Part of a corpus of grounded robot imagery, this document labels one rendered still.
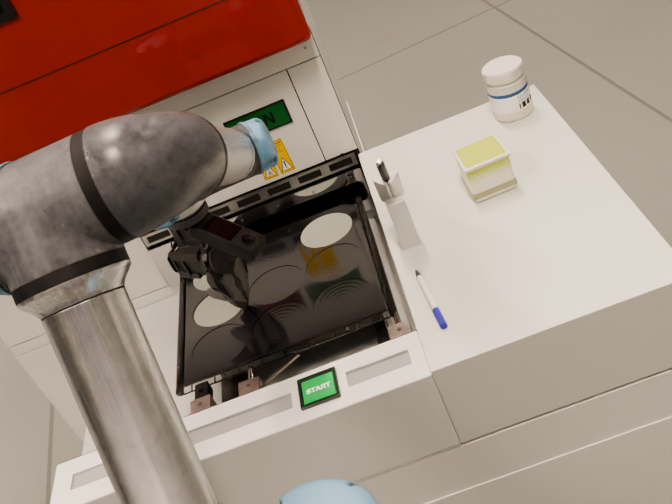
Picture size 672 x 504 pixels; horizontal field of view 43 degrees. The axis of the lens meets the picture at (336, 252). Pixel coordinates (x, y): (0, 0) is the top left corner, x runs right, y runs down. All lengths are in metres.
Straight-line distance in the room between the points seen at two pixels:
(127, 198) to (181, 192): 0.06
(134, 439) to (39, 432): 2.33
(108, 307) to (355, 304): 0.62
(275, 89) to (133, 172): 0.79
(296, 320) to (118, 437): 0.61
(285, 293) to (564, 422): 0.52
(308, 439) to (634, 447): 0.47
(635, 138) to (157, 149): 2.57
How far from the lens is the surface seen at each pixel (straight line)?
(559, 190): 1.36
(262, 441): 1.17
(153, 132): 0.83
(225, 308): 1.51
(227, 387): 1.44
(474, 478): 1.28
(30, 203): 0.84
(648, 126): 3.29
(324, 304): 1.41
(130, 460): 0.85
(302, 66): 1.55
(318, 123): 1.60
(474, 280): 1.23
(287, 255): 1.56
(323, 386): 1.17
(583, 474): 1.34
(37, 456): 3.08
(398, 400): 1.15
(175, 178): 0.83
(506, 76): 1.52
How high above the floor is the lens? 1.73
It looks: 33 degrees down
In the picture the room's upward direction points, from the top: 25 degrees counter-clockwise
